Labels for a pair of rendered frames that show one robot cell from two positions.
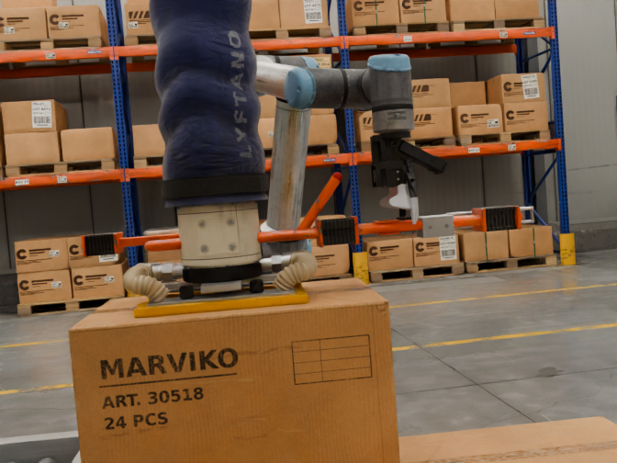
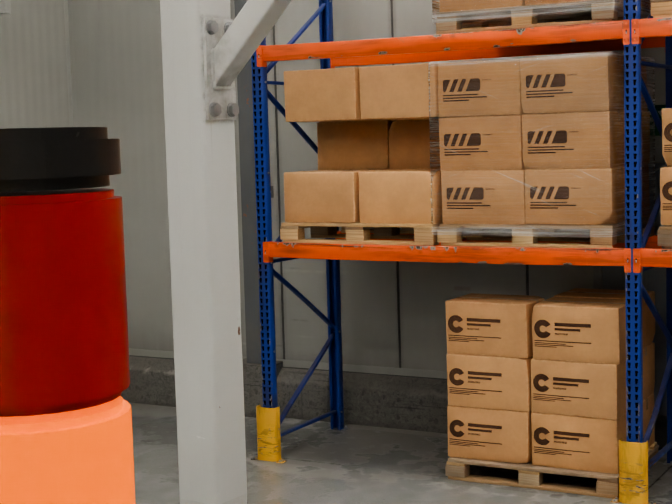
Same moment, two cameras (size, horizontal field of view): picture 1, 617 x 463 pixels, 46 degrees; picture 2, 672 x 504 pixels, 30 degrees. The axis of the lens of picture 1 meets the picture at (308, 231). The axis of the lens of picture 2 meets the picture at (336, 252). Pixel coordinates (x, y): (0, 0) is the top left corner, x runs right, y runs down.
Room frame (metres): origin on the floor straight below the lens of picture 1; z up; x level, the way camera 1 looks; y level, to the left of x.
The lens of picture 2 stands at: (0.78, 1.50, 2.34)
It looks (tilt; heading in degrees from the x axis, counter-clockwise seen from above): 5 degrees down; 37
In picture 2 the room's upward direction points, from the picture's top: 2 degrees counter-clockwise
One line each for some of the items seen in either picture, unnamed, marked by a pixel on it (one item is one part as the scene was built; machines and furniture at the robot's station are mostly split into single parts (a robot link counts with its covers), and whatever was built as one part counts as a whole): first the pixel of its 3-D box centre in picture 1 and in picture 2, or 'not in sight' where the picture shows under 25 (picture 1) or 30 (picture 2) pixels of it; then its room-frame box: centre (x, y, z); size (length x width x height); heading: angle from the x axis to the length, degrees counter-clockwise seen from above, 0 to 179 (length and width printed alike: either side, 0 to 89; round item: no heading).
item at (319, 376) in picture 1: (241, 391); not in sight; (1.55, 0.17, 0.74); 0.60 x 0.40 x 0.40; 94
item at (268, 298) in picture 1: (222, 295); not in sight; (1.45, 0.18, 0.97); 0.34 x 0.10 x 0.05; 94
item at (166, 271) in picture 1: (222, 271); not in sight; (1.54, 0.19, 1.01); 0.34 x 0.25 x 0.06; 94
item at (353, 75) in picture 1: (364, 88); not in sight; (1.69, -0.16, 1.39); 0.12 x 0.12 x 0.09; 18
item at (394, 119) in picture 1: (393, 122); not in sight; (1.58, -0.20, 1.30); 0.10 x 0.09 x 0.05; 4
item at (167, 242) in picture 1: (308, 231); not in sight; (1.68, 0.00, 1.07); 0.93 x 0.30 x 0.04; 94
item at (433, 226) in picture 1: (434, 226); not in sight; (1.58, -0.27, 1.07); 0.07 x 0.07 x 0.04; 4
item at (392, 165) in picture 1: (392, 161); not in sight; (1.58, -0.19, 1.21); 0.09 x 0.08 x 0.12; 94
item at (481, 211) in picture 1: (496, 218); not in sight; (1.58, -0.41, 1.07); 0.08 x 0.07 x 0.05; 94
